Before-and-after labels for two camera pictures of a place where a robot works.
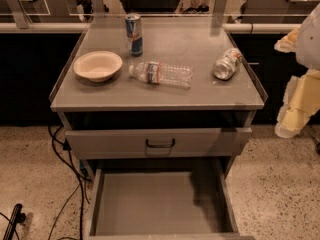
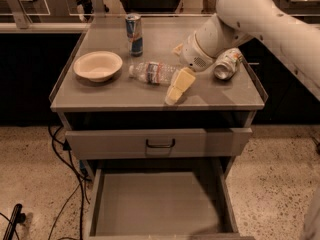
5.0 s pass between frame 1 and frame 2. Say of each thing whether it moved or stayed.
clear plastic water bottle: stayed
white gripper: moved
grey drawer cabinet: stayed
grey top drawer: stayed
